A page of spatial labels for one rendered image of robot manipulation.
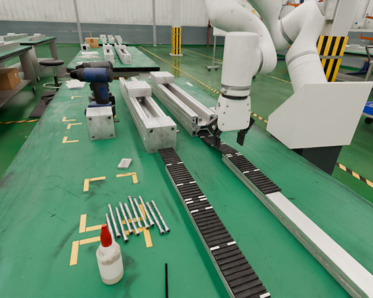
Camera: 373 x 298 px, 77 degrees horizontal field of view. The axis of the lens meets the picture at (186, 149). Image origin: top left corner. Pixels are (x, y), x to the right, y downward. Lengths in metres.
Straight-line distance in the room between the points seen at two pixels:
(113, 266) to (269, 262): 0.28
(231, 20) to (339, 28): 3.33
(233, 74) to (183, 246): 0.44
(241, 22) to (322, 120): 0.45
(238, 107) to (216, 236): 0.38
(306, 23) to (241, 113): 0.54
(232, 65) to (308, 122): 0.39
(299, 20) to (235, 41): 0.54
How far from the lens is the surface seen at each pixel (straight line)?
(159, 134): 0.78
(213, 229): 0.49
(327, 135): 1.00
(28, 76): 5.28
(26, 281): 0.53
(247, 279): 0.44
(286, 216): 0.57
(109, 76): 1.08
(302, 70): 1.06
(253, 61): 0.68
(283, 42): 1.20
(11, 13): 16.41
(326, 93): 0.93
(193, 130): 0.92
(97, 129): 0.93
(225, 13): 0.74
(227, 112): 0.69
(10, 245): 0.60
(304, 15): 1.16
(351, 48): 6.70
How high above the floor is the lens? 1.17
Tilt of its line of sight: 28 degrees down
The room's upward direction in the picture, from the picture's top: 2 degrees clockwise
